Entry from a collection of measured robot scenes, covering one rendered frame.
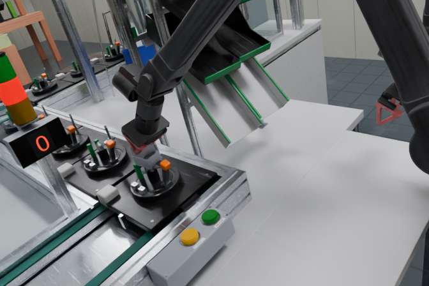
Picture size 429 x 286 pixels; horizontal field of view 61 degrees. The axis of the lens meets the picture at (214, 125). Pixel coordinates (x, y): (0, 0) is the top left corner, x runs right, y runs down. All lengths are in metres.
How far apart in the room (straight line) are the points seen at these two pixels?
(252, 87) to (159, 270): 0.66
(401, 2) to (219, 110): 0.69
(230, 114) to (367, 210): 0.46
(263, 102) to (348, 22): 3.07
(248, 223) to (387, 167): 0.43
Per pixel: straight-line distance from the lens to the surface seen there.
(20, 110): 0.91
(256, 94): 1.20
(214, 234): 0.86
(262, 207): 1.03
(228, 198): 0.97
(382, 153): 1.20
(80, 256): 1.02
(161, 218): 0.92
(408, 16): 0.53
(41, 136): 0.93
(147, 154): 0.95
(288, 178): 1.11
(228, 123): 1.09
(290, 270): 0.88
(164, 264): 0.83
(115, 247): 0.99
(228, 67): 1.01
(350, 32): 4.22
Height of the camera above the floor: 1.54
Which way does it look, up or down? 28 degrees down
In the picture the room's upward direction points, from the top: 14 degrees counter-clockwise
